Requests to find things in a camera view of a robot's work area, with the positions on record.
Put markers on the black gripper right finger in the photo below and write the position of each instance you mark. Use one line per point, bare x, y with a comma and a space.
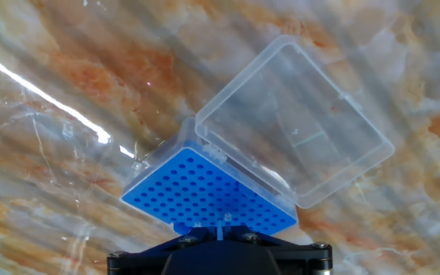
300, 256

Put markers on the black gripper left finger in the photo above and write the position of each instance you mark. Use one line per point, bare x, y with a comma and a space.
147, 254

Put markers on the clear small pipette tip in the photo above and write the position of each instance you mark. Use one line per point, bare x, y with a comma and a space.
220, 231
227, 217
197, 225

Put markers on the blue pipette tip holder box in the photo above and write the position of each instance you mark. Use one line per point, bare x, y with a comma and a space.
189, 187

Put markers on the orange marble pattern mat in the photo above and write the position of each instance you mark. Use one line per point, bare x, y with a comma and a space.
90, 95

